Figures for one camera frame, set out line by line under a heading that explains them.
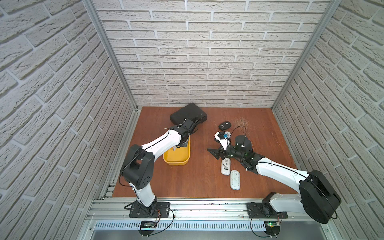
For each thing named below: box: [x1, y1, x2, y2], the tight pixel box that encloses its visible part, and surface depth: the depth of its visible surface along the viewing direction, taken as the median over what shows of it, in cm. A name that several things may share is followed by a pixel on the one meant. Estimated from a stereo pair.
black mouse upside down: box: [218, 121, 232, 131], surface depth 108 cm
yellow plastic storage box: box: [163, 135, 191, 166], surface depth 92 cm
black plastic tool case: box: [169, 102, 208, 126], surface depth 112 cm
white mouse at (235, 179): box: [230, 169, 241, 191], surface depth 84 cm
